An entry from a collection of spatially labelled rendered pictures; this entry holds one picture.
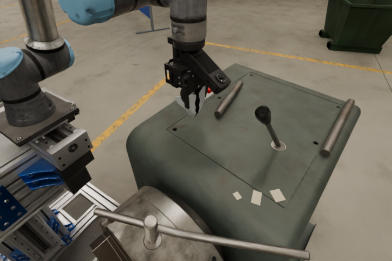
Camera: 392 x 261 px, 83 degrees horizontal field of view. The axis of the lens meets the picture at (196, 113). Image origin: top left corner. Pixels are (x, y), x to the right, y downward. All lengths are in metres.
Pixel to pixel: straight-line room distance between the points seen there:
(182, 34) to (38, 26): 0.53
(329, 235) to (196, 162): 1.62
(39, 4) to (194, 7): 0.52
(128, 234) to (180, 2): 0.44
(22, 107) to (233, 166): 0.71
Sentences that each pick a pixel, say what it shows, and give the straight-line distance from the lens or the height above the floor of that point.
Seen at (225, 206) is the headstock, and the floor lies 1.24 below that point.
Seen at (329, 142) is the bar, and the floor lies 1.28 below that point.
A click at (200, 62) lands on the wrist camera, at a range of 0.49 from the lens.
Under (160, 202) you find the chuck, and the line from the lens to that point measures 0.51.
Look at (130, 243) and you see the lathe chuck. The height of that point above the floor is 1.24.
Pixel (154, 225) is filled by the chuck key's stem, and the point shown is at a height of 1.32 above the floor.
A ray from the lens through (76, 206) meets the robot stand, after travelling 1.86.
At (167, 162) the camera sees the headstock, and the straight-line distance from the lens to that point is 0.55.
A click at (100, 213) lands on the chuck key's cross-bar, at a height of 1.31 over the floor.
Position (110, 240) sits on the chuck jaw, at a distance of 0.55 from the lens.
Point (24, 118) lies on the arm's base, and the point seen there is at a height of 1.19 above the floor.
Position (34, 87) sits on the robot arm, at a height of 1.28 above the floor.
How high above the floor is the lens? 1.67
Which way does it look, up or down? 39 degrees down
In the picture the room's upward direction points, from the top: straight up
